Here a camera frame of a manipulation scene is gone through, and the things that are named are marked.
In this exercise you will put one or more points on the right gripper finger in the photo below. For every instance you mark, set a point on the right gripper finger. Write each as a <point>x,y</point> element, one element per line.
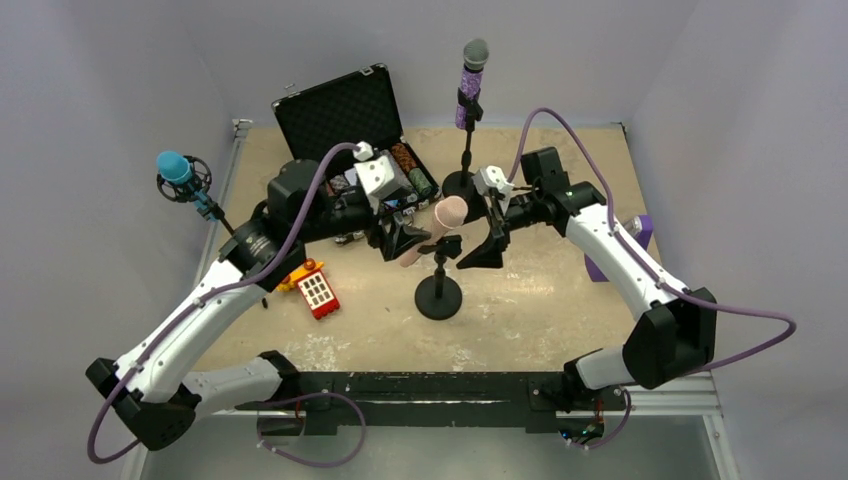
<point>490,198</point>
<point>488,255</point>

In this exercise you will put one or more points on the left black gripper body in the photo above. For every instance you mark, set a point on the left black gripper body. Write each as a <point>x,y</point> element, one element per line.
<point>382,223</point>

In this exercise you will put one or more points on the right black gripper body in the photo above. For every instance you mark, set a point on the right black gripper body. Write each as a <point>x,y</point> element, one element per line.
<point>496,218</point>

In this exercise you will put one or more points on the black round-base mic stand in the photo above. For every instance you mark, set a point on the black round-base mic stand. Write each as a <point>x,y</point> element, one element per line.
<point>459,183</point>

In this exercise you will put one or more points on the pink plastic cylinder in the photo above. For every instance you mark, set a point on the pink plastic cylinder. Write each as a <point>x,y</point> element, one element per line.
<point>448,214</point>

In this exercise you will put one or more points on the purple glitter microphone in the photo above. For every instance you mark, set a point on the purple glitter microphone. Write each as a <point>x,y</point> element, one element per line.
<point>475,57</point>

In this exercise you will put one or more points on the black tripod shock-mount stand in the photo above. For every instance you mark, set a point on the black tripod shock-mount stand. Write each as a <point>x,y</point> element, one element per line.
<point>199,192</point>

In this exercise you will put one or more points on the blue toy microphone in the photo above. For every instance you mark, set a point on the blue toy microphone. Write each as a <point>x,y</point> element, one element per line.
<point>182,175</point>

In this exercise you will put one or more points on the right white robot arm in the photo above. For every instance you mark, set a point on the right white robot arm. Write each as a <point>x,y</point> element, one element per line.
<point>674,332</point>

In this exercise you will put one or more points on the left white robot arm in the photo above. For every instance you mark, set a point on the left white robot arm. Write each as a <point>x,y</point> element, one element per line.
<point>155,390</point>

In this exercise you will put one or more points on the red toy block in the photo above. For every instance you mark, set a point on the red toy block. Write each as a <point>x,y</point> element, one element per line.
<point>318,294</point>

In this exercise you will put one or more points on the black poker chip case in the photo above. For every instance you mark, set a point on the black poker chip case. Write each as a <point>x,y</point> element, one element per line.
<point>358,106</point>

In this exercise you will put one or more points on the yellow orange toy piece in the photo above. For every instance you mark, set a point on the yellow orange toy piece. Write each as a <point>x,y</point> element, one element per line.
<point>305,269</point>

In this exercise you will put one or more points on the purple metronome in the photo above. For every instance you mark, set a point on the purple metronome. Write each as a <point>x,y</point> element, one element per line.
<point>640,227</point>

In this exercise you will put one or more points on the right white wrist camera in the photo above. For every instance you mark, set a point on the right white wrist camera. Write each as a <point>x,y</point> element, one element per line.
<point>490,178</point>

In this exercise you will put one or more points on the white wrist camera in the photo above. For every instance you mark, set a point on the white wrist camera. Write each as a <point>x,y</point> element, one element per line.
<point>490,178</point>
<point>375,175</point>

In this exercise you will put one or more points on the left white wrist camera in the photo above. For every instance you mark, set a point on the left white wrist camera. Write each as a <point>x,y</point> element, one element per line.
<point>375,175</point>

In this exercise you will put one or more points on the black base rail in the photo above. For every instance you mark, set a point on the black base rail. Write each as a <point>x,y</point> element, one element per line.
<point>531,401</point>

